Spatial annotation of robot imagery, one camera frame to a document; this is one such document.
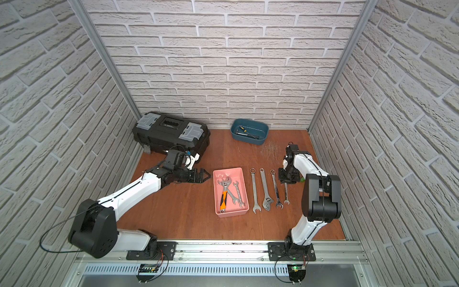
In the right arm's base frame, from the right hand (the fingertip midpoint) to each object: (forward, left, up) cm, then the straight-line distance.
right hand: (287, 181), depth 92 cm
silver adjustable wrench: (-9, +12, -2) cm, 15 cm away
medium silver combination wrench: (+7, +6, -2) cm, 10 cm away
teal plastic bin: (+41, +15, -2) cm, 44 cm away
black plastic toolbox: (+27, +68, +15) cm, 75 cm away
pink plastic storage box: (+7, +27, -1) cm, 28 cm away
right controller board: (-38, +5, -4) cm, 39 cm away
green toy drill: (-9, 0, +18) cm, 20 cm away
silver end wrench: (-7, +29, -2) cm, 30 cm away
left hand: (+2, +41, +10) cm, 43 cm away
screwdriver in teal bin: (+38, +18, -1) cm, 42 cm away
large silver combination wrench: (-11, +18, -4) cm, 21 cm away
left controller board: (-34, +66, -5) cm, 75 cm away
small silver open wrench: (-9, +25, -3) cm, 27 cm away
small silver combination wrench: (-5, +1, -4) cm, 6 cm away
